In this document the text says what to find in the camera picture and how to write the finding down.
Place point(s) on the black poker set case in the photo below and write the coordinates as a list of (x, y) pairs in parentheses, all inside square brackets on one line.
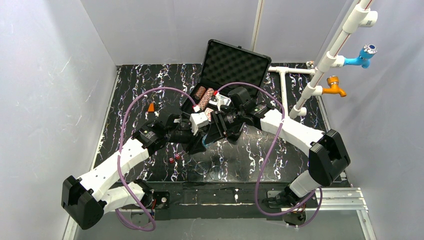
[(225, 63)]

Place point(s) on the light blue chip stack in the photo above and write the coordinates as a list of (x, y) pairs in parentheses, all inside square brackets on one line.
[(204, 142)]

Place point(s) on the pink blue chip stack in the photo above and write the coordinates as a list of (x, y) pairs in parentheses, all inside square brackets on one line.
[(204, 101)]

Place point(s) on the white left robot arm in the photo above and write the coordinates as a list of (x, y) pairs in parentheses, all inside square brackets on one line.
[(88, 197)]

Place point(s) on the white pvc pipe frame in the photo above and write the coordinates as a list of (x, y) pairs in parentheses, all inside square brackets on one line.
[(358, 16)]

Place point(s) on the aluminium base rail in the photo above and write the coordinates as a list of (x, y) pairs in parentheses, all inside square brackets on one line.
[(227, 212)]

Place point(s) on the blue pipe valve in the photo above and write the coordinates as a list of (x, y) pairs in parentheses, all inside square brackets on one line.
[(364, 56)]

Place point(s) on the orange pipe valve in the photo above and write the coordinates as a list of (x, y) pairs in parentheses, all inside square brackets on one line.
[(334, 89)]

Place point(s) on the blue playing card deck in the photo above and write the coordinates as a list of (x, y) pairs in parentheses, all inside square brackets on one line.
[(222, 100)]

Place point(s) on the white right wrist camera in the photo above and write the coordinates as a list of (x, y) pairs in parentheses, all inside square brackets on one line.
[(213, 102)]

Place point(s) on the orange black chip stack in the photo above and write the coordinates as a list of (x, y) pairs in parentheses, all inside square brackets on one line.
[(200, 93)]

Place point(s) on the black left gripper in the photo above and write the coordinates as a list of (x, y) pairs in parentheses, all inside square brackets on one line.
[(194, 139)]

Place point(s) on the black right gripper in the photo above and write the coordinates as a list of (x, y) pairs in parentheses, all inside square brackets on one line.
[(224, 124)]

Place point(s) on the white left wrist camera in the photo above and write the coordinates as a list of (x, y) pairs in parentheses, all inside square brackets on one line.
[(198, 120)]

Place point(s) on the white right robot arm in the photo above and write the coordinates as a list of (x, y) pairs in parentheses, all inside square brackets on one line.
[(326, 151)]

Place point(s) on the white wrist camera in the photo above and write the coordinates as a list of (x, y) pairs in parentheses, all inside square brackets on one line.
[(198, 120), (213, 102)]

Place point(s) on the red playing card deck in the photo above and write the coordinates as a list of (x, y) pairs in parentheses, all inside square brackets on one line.
[(208, 112)]

